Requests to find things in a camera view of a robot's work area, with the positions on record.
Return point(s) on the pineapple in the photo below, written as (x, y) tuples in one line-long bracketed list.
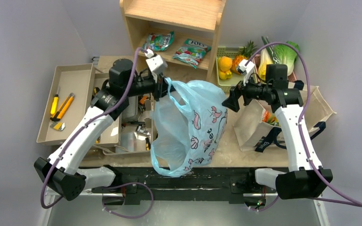
[(248, 50)]

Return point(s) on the orange fruit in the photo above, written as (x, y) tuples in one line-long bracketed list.
[(224, 64)]

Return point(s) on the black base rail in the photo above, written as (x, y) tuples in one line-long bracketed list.
[(232, 185)]

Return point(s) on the right candy bag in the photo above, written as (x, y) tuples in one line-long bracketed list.
[(191, 52)]

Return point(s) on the yellow white napa cabbage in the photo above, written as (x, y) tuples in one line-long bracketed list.
[(265, 59)]

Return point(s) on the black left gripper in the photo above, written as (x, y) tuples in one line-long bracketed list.
[(155, 83)]

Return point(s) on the beige canvas tote bag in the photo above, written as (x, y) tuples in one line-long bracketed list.
[(255, 135)]

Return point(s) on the candy bag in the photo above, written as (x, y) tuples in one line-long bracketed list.
[(191, 52), (158, 42)]

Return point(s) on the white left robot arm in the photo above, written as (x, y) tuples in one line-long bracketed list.
[(105, 108)]

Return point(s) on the green plastic basket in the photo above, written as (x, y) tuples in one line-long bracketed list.
[(230, 52)]

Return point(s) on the grey open toolbox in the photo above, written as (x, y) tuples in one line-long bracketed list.
[(127, 133)]

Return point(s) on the green lettuce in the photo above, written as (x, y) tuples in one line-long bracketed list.
[(286, 56)]

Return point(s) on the yellow utility knife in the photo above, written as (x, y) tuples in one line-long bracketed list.
[(58, 115)]

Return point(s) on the orange snack packet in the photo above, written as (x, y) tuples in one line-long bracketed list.
[(270, 118)]

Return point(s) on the green scallion bunch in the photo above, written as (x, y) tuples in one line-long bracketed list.
[(270, 50)]

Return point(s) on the stubby black yellow screwdriver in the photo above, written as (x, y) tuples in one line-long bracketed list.
[(148, 144)]

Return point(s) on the beige toolbox tray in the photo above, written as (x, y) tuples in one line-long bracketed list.
[(77, 79)]

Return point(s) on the light blue plastic grocery bag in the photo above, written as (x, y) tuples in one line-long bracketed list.
[(190, 121)]

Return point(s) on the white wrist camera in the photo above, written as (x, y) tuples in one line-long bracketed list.
[(156, 64), (246, 68)]

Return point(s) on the wooden shelf unit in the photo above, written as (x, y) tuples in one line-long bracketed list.
[(199, 20)]

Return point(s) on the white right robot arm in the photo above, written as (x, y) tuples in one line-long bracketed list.
[(306, 177)]

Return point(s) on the left candy bag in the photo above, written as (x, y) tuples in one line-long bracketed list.
[(158, 42)]

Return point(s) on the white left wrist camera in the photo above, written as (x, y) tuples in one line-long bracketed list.
[(156, 64)]

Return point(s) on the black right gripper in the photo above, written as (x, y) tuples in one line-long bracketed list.
[(242, 92)]

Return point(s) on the orange hex key holder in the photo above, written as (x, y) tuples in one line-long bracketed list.
[(142, 100)]

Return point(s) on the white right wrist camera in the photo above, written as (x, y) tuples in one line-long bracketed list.
[(246, 68)]

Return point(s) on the small yellow screwdriver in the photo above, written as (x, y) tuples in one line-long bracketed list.
[(55, 102)]

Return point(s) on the pink plastic basket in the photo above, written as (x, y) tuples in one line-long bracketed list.
[(257, 60)]

